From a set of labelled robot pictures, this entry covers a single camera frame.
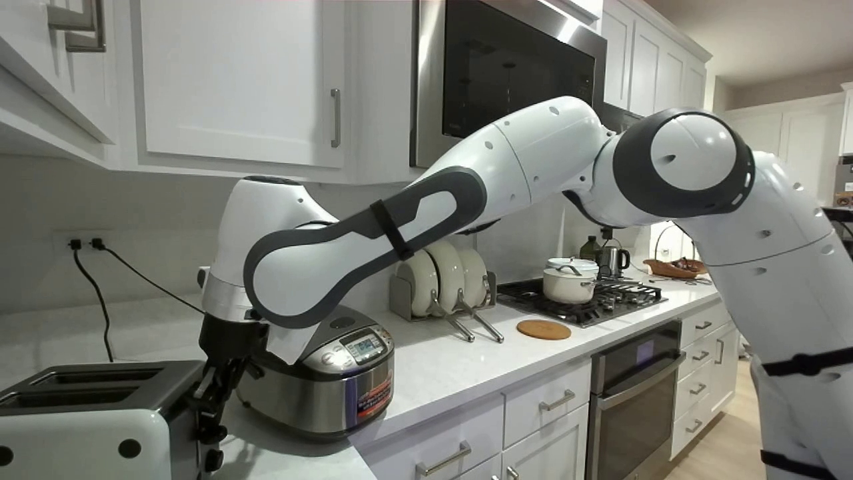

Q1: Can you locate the metal pan rack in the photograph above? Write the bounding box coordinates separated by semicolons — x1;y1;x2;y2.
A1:
481;269;501;309

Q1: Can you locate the white upper cabinet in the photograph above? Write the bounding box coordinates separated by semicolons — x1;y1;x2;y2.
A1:
600;0;716;118
0;0;116;170

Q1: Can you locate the white drawer front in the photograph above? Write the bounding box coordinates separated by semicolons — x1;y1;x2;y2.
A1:
501;357;594;449
361;396;506;480

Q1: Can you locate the silver rice cooker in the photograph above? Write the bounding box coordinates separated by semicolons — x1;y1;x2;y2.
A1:
234;305;398;438

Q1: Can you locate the black rice cooker cord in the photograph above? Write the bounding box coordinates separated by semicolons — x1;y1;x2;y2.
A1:
89;236;208;318

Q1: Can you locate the wall power outlet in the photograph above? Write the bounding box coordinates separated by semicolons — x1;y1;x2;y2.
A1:
64;232;113;257

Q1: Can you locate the wooden bowl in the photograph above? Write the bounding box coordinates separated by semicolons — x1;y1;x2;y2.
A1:
644;257;706;282

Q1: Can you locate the white lidded pot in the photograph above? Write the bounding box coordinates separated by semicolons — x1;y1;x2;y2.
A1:
542;257;602;308

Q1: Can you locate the white drawer stack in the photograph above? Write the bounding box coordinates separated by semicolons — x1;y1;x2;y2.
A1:
672;302;744;462

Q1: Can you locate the stainless steel microwave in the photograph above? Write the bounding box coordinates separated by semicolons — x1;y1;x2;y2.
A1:
412;0;612;170

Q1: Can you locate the round cork trivet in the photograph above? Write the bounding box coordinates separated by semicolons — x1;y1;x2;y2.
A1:
514;318;574;345

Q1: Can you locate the metal cabinet door handle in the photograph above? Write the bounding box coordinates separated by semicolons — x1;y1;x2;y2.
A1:
45;0;109;53
329;85;348;153

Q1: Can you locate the black toaster cord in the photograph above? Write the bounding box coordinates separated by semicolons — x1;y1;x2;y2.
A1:
68;236;117;362

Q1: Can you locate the white upper cabinet door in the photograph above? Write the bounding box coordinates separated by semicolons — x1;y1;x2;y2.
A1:
348;0;417;181
132;0;349;170

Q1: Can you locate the metal drawer handle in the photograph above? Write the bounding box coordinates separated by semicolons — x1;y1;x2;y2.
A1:
537;386;580;417
414;440;476;480

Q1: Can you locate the stainless steel oven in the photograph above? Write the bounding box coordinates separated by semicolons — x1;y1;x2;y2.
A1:
584;320;686;480

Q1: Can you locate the cream saucepan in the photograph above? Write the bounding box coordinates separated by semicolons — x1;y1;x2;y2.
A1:
433;240;506;345

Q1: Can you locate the black gas stove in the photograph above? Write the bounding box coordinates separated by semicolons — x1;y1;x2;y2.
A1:
496;274;668;329

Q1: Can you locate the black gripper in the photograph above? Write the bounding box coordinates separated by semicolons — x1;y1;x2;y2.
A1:
193;312;273;444

